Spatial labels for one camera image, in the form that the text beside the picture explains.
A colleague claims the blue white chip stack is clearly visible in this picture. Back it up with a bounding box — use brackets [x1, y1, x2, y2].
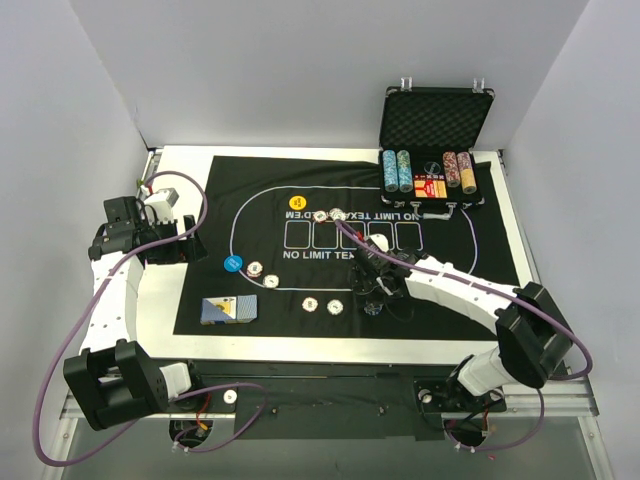
[363, 303, 384, 316]

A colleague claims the blue round button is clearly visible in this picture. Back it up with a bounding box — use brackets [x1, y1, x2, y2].
[223, 255, 244, 273]

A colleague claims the grey white chip stack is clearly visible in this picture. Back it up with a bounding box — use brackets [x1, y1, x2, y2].
[327, 299, 344, 316]

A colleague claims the red white single chip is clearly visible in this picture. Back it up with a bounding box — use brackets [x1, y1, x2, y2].
[246, 261, 264, 278]

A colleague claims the red white chip stack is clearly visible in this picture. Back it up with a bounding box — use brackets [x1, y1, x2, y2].
[302, 297, 319, 312]

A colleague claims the blue playing card deck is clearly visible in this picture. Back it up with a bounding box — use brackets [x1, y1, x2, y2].
[200, 294, 258, 325]

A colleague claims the grey white single chip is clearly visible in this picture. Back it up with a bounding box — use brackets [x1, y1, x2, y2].
[263, 274, 279, 289]

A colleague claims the yellow dealer button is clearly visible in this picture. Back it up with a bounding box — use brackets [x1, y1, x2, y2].
[288, 195, 307, 211]

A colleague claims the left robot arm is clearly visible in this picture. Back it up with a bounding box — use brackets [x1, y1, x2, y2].
[63, 188, 206, 431]

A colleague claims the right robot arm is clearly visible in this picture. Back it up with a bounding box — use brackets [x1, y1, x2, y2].
[356, 237, 573, 409]

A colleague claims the black poker table mat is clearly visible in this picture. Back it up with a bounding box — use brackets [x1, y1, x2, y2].
[174, 157, 519, 341]

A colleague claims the red orange card deck box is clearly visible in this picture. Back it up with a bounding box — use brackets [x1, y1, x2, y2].
[414, 179, 448, 199]

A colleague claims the blue chip row right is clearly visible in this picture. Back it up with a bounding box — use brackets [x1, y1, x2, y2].
[396, 150, 413, 193]

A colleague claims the blue chip row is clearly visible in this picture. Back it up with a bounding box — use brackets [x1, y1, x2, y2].
[396, 150, 413, 193]
[382, 150, 399, 193]

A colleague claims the blue chip row left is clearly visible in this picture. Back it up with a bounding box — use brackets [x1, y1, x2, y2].
[382, 150, 399, 193]

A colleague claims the clear round button in case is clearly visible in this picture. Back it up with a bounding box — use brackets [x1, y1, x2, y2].
[424, 161, 441, 175]

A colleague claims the tan chip row in case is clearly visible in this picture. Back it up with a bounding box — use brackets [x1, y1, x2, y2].
[456, 152, 477, 195]

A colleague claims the black poker chip case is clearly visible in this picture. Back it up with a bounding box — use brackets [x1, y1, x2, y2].
[378, 76, 495, 219]

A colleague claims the red chip row in case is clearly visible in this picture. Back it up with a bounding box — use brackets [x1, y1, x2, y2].
[442, 151, 461, 188]

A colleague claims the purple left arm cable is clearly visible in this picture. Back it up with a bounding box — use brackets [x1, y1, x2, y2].
[32, 171, 269, 466]

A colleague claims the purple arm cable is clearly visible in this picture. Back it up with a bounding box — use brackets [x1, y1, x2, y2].
[32, 171, 269, 466]
[333, 217, 594, 454]

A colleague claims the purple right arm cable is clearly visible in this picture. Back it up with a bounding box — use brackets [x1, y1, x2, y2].
[333, 217, 594, 454]

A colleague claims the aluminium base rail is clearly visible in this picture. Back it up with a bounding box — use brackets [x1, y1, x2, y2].
[59, 372, 600, 421]

